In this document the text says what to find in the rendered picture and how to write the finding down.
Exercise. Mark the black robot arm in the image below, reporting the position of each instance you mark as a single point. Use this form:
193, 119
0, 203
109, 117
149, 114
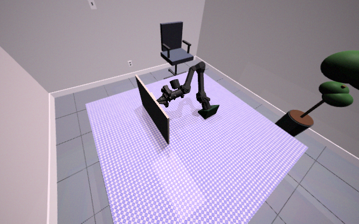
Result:
185, 89

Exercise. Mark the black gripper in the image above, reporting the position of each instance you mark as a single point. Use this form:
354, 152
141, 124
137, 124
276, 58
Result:
168, 96

